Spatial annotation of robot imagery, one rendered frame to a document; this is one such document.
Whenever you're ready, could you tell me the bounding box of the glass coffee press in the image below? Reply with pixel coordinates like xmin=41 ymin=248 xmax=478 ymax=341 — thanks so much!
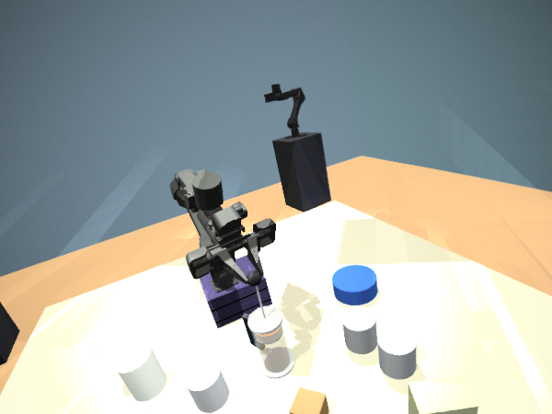
xmin=242 ymin=270 xmax=294 ymax=379

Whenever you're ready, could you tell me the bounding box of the orange cube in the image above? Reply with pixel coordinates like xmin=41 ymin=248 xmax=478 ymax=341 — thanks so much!
xmin=289 ymin=387 xmax=329 ymax=414

